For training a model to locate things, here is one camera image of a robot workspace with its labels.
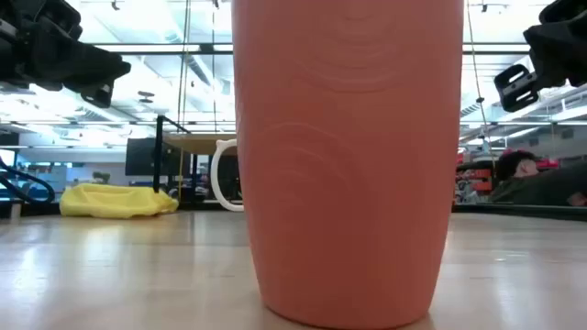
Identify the orange plastic cup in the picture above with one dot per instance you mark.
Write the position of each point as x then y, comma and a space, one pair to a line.
348, 183

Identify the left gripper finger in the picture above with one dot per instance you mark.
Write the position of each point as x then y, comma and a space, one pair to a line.
98, 69

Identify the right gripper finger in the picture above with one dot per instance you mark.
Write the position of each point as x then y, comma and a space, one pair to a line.
504, 98

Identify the rack with red bins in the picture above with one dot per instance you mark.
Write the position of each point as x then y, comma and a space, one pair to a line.
477, 181

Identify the white ceramic mug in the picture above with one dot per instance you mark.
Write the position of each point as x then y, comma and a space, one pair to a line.
215, 176

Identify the wooden shelf with black frame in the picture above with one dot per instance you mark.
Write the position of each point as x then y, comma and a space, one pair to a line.
202, 143

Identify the yellow cloth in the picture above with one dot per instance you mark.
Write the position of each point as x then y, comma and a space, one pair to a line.
114, 201

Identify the black monitor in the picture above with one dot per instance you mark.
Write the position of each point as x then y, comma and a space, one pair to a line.
140, 158

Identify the person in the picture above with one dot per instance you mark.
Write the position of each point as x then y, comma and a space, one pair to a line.
541, 188

